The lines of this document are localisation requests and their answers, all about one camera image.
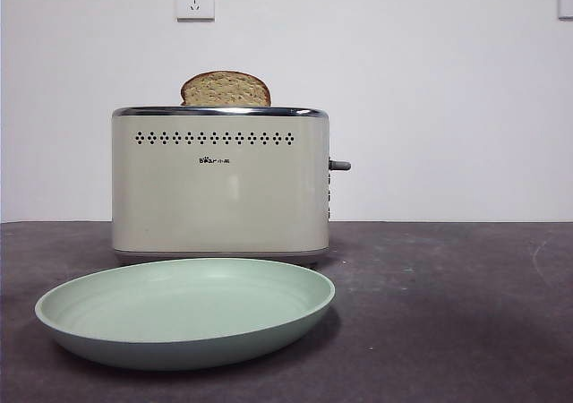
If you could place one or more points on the toasted bread slice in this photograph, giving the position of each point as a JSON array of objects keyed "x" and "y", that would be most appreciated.
[{"x": 226, "y": 90}]

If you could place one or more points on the cream two-slot toaster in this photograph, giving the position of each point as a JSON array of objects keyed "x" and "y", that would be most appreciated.
[{"x": 224, "y": 197}]

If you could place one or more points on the grey toaster lever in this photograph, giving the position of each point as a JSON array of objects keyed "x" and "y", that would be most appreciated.
[{"x": 341, "y": 165}]

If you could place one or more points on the white wall switch plate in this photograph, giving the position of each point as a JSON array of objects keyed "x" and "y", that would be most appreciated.
[{"x": 567, "y": 0}]

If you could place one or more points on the white wall power socket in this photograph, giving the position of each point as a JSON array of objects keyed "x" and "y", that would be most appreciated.
[{"x": 195, "y": 1}]

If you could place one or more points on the pale green round plate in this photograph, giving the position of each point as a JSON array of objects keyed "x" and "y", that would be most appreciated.
[{"x": 179, "y": 313}]

